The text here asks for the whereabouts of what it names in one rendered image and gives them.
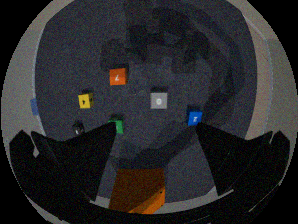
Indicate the green block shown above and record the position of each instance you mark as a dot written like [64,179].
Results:
[119,123]

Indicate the blue block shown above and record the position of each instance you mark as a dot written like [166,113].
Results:
[193,116]

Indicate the yellow block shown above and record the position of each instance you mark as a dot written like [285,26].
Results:
[86,100]

